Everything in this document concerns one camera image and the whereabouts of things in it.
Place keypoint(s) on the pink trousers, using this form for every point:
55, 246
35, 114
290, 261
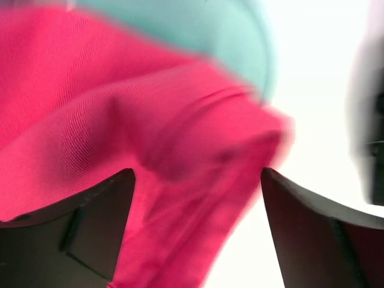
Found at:
82, 99

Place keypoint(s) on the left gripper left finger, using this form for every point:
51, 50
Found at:
72, 243

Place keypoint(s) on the teal plastic bin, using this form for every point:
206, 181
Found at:
234, 32

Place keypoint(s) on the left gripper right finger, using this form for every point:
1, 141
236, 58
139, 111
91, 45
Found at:
321, 243

